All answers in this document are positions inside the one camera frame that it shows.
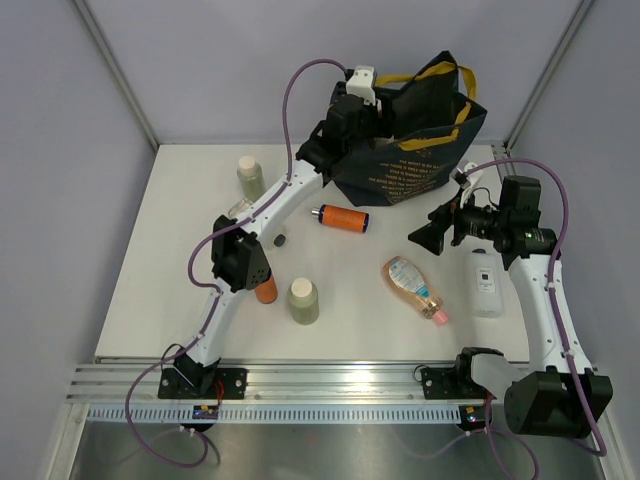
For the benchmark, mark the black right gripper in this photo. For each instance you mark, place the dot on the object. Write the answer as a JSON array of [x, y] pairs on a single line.
[[432, 235]]

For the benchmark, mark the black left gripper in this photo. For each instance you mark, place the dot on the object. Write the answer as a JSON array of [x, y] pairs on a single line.
[[378, 125]]

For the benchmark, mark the navy canvas bag yellow handles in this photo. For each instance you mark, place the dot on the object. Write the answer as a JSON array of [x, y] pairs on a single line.
[[429, 120]]

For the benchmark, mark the frosted white bottle black cap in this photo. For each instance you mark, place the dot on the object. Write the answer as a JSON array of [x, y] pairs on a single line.
[[484, 285]]

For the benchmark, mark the peach lotion bottle pink cap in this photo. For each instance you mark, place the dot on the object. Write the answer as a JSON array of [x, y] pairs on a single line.
[[412, 286]]

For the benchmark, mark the orange spray bottle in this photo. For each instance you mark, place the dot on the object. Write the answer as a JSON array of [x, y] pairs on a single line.
[[341, 218]]

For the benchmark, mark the green bottle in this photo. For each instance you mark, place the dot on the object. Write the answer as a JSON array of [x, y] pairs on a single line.
[[303, 301], [251, 178]]

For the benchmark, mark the green bottle front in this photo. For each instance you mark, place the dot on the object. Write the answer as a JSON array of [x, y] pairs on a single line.
[[303, 301]]

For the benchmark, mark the orange bottle blue cap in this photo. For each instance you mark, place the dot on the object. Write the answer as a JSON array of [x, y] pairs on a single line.
[[267, 292]]

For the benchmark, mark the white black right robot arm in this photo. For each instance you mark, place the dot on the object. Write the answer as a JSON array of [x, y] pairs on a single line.
[[560, 394]]

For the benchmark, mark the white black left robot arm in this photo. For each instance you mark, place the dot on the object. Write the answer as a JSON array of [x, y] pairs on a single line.
[[239, 261]]

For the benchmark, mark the clear square bottle black label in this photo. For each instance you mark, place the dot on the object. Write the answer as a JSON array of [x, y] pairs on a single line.
[[278, 237]]

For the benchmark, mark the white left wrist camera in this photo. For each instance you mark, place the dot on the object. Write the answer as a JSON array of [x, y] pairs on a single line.
[[361, 84]]

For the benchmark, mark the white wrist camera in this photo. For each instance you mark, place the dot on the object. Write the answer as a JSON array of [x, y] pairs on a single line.
[[361, 84], [463, 176]]

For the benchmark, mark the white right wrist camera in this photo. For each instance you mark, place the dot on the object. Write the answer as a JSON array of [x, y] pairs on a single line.
[[463, 176]]

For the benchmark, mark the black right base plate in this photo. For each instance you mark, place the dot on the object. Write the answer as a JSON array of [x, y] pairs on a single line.
[[450, 384]]

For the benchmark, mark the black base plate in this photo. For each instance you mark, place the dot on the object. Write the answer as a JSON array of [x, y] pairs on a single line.
[[227, 384], [450, 384]]

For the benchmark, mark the white slotted cable duct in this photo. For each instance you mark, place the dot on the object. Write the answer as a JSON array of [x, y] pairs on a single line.
[[278, 414]]

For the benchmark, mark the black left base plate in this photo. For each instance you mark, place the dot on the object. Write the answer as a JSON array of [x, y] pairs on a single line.
[[227, 384]]

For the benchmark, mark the aluminium mounting rail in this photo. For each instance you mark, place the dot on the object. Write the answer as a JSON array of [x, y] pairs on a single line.
[[272, 383]]

